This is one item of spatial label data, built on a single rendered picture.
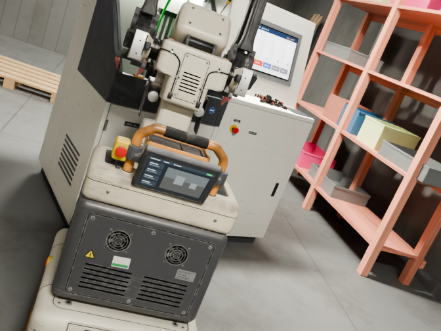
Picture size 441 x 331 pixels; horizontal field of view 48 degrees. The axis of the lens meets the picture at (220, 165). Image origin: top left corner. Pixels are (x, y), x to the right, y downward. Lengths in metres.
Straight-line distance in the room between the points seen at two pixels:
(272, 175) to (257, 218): 0.33
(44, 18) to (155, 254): 6.29
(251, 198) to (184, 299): 1.49
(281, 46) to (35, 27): 5.09
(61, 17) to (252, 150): 5.15
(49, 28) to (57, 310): 6.26
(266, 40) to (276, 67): 0.20
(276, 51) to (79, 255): 2.02
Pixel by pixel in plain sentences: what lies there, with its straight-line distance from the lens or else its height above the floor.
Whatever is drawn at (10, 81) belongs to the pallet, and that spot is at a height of 0.08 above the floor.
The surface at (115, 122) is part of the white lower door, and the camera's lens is 2.59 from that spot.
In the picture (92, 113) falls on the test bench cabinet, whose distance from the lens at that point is 2.69.
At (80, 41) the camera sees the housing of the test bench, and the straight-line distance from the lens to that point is 3.13.
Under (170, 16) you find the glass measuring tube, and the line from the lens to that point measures 3.10.
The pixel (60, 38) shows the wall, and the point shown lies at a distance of 7.77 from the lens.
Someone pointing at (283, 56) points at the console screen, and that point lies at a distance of 3.32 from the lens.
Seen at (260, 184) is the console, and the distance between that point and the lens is 3.23.
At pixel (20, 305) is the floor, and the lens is 2.30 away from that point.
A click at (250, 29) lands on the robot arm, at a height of 1.37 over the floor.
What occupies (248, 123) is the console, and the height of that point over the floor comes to 0.85.
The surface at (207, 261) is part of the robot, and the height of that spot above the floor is 0.58.
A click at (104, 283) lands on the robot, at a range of 1.82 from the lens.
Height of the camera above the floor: 1.40
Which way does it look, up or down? 16 degrees down
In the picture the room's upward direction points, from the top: 21 degrees clockwise
